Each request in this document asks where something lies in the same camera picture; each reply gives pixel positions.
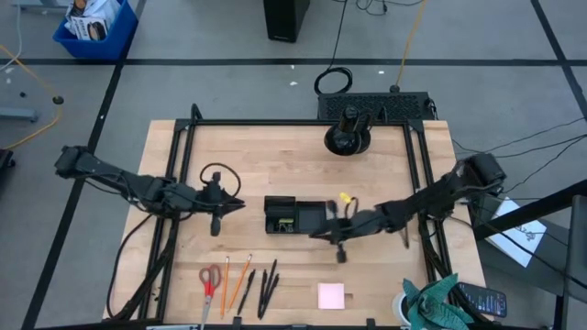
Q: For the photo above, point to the black pen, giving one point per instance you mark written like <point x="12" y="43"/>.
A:
<point x="246" y="292"/>
<point x="263" y="289"/>
<point x="273" y="267"/>
<point x="276" y="280"/>

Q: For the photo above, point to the black metal table frame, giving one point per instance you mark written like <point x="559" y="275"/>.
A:
<point x="298" y="122"/>

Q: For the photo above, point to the magazines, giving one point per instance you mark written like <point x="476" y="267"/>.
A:
<point x="89" y="20"/>

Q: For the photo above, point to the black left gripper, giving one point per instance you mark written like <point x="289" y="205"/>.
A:
<point x="215" y="204"/>

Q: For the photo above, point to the white paper sheet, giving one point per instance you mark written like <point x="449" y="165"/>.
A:
<point x="527" y="234"/>

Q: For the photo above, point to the black computer tower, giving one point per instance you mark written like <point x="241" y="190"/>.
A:
<point x="286" y="20"/>

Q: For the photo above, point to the black desk lamp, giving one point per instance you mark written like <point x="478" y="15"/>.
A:
<point x="341" y="139"/>

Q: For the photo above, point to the black smartphone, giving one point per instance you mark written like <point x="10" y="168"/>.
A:
<point x="483" y="300"/>

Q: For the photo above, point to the teal green cloth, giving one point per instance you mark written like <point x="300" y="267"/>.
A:
<point x="435" y="302"/>

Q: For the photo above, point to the black metal beam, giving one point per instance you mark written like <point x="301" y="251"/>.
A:
<point x="527" y="211"/>

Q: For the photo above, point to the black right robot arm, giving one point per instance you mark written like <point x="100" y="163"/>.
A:
<point x="435" y="194"/>

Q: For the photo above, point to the grey table foot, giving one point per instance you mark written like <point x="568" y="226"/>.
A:
<point x="18" y="114"/>

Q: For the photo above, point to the orange pencil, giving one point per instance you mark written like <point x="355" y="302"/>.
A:
<point x="240" y="282"/>
<point x="224" y="289"/>

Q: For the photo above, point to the black mesh desk organizer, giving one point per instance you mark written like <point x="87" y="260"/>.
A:
<point x="307" y="215"/>

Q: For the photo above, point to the pink sticky note pad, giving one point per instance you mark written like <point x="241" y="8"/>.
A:
<point x="331" y="295"/>

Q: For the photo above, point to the black vented equipment box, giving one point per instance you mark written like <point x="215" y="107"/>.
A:
<point x="403" y="106"/>

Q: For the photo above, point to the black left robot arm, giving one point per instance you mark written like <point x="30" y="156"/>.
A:
<point x="114" y="176"/>

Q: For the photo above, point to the black binder clip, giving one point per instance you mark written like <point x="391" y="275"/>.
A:
<point x="283" y="227"/>

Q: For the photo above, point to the white cup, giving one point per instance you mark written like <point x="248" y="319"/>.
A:
<point x="399" y="309"/>

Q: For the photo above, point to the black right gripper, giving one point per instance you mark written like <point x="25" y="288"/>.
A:
<point x="357" y="222"/>

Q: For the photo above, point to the blue plastic bin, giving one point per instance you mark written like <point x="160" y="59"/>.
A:
<point x="114" y="41"/>

